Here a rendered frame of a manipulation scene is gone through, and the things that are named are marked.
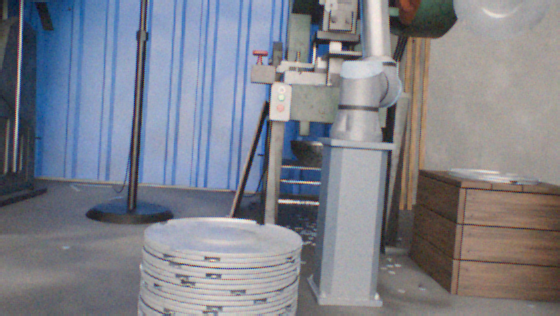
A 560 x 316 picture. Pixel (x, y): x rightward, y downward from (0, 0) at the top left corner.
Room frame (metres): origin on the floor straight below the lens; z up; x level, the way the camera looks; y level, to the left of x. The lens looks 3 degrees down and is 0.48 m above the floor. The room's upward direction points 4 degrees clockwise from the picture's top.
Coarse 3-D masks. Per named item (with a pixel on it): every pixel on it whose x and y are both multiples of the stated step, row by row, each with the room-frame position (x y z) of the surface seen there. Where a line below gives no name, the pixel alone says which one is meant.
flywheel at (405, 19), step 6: (396, 0) 2.57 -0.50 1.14; (402, 0) 2.51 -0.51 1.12; (408, 0) 2.49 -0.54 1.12; (414, 0) 2.39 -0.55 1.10; (420, 0) 2.19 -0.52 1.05; (396, 6) 2.56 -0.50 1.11; (402, 6) 2.46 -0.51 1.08; (408, 6) 2.44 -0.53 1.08; (414, 6) 2.38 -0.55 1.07; (402, 12) 2.44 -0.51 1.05; (408, 12) 2.34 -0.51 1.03; (414, 12) 2.25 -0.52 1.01; (402, 18) 2.43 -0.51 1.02; (408, 18) 2.34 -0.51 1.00; (408, 24) 2.33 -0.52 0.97
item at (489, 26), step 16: (464, 0) 1.71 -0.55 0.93; (480, 0) 1.69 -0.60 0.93; (496, 0) 1.68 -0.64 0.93; (512, 0) 1.66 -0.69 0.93; (528, 0) 1.63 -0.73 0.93; (544, 0) 1.62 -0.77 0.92; (464, 16) 1.74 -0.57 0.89; (480, 16) 1.72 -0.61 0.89; (496, 16) 1.70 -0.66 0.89; (512, 16) 1.68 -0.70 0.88; (528, 16) 1.66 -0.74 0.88; (544, 16) 1.64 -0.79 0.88; (480, 32) 1.75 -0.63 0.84; (496, 32) 1.73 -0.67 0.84; (512, 32) 1.71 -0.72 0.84
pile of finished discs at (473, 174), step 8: (456, 176) 1.70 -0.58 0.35; (464, 176) 1.67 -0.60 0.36; (472, 176) 1.65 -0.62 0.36; (480, 176) 1.66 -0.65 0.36; (488, 176) 1.62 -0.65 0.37; (496, 176) 1.68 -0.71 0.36; (504, 176) 1.69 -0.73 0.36; (512, 176) 1.76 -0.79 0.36; (520, 176) 1.80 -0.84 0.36; (528, 176) 1.78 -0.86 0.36; (528, 184) 1.62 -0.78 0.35
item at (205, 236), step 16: (176, 224) 1.01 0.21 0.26; (192, 224) 1.02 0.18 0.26; (208, 224) 1.03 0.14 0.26; (224, 224) 1.05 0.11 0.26; (240, 224) 1.06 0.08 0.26; (256, 224) 1.07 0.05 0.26; (272, 224) 1.06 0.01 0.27; (160, 240) 0.87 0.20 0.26; (176, 240) 0.88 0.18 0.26; (192, 240) 0.89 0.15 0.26; (208, 240) 0.88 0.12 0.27; (224, 240) 0.88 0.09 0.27; (240, 240) 0.89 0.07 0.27; (256, 240) 0.92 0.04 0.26; (272, 240) 0.94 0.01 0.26; (288, 240) 0.95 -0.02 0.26; (208, 256) 0.80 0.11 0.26; (224, 256) 0.80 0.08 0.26; (240, 256) 0.80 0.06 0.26; (256, 256) 0.81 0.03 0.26
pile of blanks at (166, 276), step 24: (144, 240) 0.91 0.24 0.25; (144, 264) 0.88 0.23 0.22; (168, 264) 0.82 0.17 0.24; (192, 264) 0.80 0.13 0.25; (216, 264) 0.80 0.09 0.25; (240, 264) 0.80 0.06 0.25; (264, 264) 0.82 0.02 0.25; (288, 264) 0.86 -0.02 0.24; (144, 288) 0.86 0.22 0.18; (168, 288) 0.81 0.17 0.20; (192, 288) 0.80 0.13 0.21; (216, 288) 0.80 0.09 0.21; (240, 288) 0.80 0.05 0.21; (264, 288) 0.83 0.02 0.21; (288, 288) 0.87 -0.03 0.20; (144, 312) 0.86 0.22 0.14; (168, 312) 0.82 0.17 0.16; (192, 312) 0.80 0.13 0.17; (216, 312) 0.81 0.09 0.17; (240, 312) 0.81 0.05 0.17; (264, 312) 0.83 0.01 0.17; (288, 312) 0.88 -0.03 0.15
